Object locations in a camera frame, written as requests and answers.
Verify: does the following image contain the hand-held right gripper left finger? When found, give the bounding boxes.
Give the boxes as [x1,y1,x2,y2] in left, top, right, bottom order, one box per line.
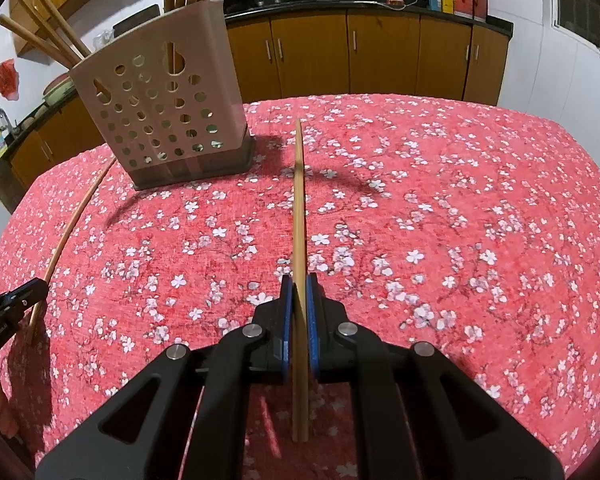
[35,274,295,480]

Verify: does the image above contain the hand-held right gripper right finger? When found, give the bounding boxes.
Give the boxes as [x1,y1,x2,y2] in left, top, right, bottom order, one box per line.
[305,273,566,480]

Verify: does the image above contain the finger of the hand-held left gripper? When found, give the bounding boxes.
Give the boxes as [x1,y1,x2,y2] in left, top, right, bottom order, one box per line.
[0,279,50,356]

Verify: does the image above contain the beige perforated utensil holder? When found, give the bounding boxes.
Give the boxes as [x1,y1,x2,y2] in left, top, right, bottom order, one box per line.
[68,0,255,192]

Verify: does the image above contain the red floral tablecloth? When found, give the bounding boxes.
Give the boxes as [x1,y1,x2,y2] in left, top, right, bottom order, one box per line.
[0,92,600,480]

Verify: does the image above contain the green bowl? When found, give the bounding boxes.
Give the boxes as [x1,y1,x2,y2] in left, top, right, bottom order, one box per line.
[42,73,77,107]

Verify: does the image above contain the wooden base cabinets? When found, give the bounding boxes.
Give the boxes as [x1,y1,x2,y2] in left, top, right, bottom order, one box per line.
[9,2,511,173]

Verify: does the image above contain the dark cutting board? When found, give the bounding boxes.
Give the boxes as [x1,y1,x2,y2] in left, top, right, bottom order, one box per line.
[112,3,161,39]

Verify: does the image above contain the red plastic bag on wall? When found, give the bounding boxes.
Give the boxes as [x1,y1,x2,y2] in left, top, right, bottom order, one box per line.
[0,58,20,100]

